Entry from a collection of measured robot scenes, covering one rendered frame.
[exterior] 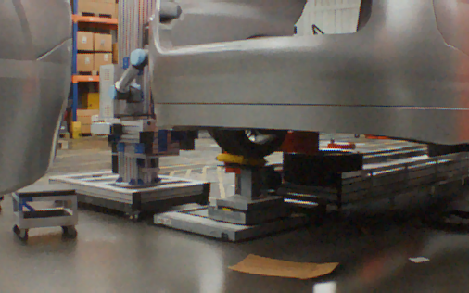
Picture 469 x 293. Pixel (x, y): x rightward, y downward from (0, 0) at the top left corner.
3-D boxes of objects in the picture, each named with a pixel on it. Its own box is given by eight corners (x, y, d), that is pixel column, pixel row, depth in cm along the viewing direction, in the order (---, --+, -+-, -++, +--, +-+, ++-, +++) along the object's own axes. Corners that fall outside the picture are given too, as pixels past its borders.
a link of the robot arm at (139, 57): (125, 103, 483) (157, 58, 448) (109, 104, 474) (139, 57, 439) (120, 91, 488) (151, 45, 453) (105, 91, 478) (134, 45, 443)
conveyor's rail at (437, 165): (342, 202, 453) (343, 172, 451) (335, 201, 456) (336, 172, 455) (468, 172, 631) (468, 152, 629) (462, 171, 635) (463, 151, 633)
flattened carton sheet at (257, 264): (323, 281, 311) (323, 275, 311) (227, 270, 335) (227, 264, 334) (340, 267, 338) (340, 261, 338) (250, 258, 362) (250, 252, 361)
